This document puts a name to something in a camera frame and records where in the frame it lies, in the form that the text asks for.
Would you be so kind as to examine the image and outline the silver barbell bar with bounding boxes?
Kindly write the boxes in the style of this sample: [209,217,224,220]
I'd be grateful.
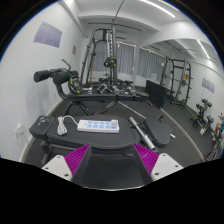
[129,117,156,150]

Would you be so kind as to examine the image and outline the white power strip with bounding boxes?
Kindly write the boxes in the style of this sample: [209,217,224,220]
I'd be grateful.
[77,119,120,133]

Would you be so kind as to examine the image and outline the black multi-gym machine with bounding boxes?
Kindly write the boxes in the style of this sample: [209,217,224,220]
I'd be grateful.
[63,27,149,103]

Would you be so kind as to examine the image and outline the black padded weight bench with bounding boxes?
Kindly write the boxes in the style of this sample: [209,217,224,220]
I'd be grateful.
[29,115,172,163]

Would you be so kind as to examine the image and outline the white charger plug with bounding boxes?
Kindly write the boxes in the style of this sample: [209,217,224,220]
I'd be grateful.
[111,119,119,129]

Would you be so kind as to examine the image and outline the white coiled power cable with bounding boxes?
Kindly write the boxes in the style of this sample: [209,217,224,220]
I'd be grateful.
[56,115,81,137]

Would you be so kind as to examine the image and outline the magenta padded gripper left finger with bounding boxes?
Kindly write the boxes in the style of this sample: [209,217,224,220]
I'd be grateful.
[42,144,92,182]

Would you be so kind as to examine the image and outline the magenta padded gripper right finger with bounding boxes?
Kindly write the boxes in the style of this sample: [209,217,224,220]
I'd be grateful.
[133,143,182,182]

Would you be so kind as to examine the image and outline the dumbbell rack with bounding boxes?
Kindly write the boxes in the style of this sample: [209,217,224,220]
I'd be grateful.
[191,99,214,135]

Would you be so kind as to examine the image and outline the grey window curtains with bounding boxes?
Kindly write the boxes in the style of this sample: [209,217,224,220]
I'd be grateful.
[92,41,165,80]

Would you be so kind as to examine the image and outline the purple poster right wall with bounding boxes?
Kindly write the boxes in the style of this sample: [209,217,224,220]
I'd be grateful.
[202,78,215,93]

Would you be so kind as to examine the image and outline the black flat panel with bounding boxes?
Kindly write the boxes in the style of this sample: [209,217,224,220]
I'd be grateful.
[145,80,166,108]

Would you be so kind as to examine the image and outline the white wall socket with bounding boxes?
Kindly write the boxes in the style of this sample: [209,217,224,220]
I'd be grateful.
[14,124,24,138]

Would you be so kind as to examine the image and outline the black power rack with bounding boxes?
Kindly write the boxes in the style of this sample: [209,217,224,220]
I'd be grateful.
[160,58,192,109]

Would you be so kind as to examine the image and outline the purple wall poster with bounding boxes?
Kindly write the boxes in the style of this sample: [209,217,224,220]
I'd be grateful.
[34,22,62,48]

